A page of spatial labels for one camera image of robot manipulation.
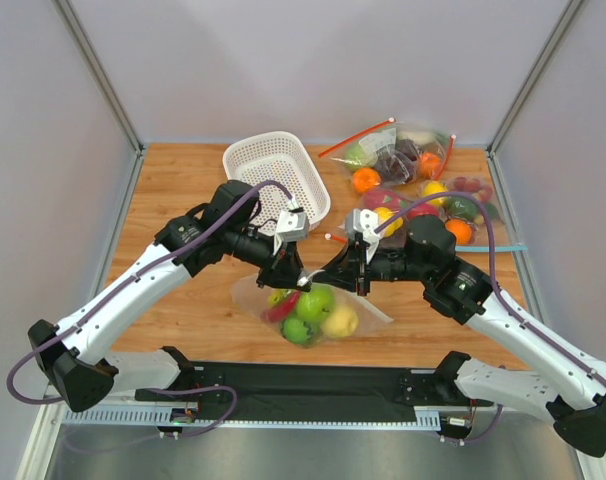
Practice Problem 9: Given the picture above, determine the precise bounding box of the red fake chili pepper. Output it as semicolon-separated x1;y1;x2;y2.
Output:
261;290;301;323

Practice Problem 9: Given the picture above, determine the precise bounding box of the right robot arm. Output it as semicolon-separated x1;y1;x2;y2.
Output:
311;213;606;458

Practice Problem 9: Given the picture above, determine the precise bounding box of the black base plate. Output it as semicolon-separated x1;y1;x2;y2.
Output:
135;360;484;424

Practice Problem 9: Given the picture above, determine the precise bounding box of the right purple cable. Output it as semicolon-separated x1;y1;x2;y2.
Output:
372;192;606;406

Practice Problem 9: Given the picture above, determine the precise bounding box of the clear dotted zip bag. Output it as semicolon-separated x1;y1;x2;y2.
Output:
231;275;392;348

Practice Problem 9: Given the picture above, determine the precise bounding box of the green fake fruit black stripe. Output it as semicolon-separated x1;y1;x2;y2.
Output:
280;316;319;346

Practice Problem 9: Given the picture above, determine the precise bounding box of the middle zip bag red seal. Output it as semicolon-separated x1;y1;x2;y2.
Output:
324;187;442;251

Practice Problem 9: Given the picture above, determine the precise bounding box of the white perforated plastic basket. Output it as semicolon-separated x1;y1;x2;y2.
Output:
222;131;331;229

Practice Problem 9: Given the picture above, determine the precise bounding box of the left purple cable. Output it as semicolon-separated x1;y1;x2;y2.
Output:
6;179;297;404

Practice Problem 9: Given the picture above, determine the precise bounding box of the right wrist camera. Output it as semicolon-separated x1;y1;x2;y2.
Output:
344;208;382;264

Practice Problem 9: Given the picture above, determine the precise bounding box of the loose orange fake fruit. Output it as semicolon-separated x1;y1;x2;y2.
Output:
351;167;382;195

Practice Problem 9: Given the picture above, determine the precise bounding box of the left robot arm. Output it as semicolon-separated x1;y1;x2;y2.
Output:
27;180;309;412

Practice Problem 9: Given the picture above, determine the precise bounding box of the zip bag red seal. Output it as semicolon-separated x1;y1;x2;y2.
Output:
324;187;442;251
319;118;456;186

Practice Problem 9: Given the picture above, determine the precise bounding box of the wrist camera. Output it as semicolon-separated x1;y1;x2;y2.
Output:
344;208;382;264
273;201;310;253

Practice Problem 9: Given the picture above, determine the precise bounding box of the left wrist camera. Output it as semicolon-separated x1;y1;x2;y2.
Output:
273;201;310;253

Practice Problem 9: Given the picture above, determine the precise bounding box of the purple cable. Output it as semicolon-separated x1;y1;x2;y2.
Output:
372;192;606;406
6;179;297;404

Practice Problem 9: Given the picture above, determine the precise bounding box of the yellow fake banana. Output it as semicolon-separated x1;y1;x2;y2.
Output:
267;289;292;308

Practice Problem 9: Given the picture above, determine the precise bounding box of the yellow fake pear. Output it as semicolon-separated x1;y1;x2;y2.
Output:
321;304;359;339

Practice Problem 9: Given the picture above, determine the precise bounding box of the slotted cable duct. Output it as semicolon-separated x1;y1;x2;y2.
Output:
62;404;444;430

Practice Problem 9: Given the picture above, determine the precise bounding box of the right zip bag blue seal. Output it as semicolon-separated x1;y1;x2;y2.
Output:
417;176;526;253

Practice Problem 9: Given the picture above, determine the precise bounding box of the green fake apple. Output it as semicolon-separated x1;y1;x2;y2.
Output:
295;284;335;324

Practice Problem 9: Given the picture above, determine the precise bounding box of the back zip bag red seal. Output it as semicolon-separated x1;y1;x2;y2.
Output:
319;118;456;186

